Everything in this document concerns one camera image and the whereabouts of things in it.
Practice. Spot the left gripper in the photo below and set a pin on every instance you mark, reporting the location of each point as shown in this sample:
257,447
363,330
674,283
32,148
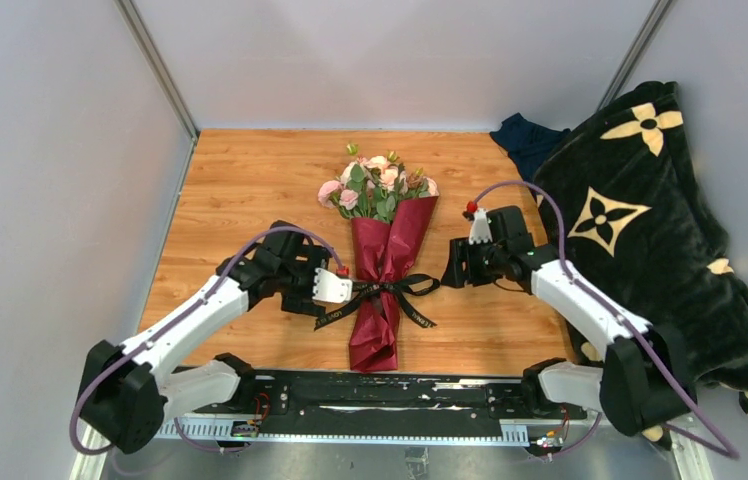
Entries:
316,257

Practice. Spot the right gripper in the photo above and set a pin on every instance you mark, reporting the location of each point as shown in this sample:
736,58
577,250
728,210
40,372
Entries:
460,252

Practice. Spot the dark red wrapping paper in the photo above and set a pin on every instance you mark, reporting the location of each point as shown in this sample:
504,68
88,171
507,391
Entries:
384,254

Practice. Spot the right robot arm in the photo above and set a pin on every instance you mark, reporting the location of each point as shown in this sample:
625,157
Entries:
586,318

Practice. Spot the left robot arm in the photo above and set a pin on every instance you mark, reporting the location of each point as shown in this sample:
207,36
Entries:
128,391

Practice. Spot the black blanket with cream flowers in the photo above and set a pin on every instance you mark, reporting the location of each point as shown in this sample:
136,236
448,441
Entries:
620,194

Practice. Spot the dark blue cloth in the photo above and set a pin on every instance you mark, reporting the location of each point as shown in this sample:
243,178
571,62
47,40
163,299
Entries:
527,144

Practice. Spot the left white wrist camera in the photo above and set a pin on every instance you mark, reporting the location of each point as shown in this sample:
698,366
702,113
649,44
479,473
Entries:
329,287

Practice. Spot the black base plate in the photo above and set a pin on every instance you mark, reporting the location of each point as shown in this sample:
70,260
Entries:
324,404

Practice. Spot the aluminium rail frame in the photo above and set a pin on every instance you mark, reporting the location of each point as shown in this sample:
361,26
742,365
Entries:
208,446

